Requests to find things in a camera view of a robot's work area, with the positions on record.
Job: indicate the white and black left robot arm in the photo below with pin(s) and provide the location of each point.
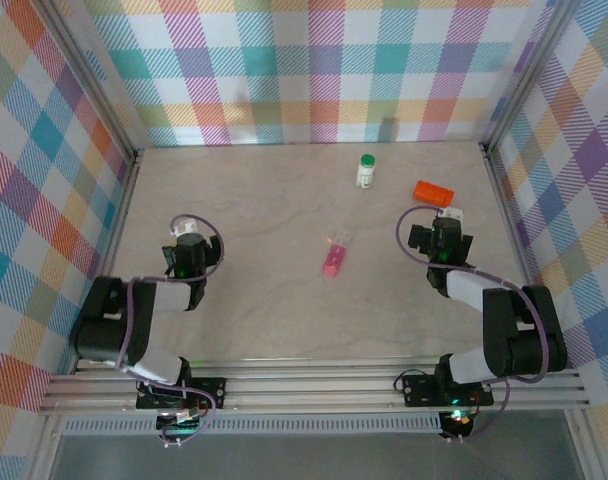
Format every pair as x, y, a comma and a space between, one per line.
169, 295

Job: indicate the aluminium mounting rail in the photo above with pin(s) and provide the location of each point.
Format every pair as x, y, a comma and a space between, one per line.
309, 385

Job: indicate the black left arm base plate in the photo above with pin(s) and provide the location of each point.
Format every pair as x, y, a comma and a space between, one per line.
219, 385

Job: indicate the orange pill bottle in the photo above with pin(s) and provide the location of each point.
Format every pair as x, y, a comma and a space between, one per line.
431, 191

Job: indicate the aluminium table side rail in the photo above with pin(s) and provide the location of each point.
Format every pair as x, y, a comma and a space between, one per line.
516, 250
111, 260

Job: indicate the white pill bottle green label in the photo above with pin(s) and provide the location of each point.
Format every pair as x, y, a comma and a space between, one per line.
365, 172

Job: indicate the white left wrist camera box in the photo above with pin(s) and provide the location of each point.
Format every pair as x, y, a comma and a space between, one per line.
185, 230

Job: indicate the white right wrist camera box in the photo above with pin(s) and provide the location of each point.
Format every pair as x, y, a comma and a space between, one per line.
450, 213

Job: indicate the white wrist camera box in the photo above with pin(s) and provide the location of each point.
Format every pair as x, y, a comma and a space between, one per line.
185, 230
450, 213

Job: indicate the aluminium frame post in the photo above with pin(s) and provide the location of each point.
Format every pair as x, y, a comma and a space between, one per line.
95, 80
527, 75

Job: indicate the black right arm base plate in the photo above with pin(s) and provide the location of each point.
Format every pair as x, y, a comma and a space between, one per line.
419, 392

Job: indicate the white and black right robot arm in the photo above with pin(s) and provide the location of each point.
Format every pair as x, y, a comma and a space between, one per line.
464, 287

